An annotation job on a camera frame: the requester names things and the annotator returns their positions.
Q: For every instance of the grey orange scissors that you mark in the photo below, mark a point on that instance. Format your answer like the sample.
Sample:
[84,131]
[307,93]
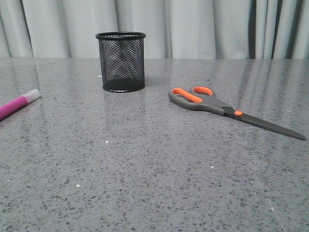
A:
[202,98]

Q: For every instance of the pink marker pen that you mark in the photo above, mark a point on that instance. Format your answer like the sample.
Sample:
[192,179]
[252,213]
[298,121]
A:
[16,104]

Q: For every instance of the light grey curtain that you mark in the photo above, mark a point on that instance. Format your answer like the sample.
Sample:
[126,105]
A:
[237,29]

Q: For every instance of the black mesh pen cup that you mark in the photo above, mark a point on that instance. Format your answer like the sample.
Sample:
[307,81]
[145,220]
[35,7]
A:
[122,60]

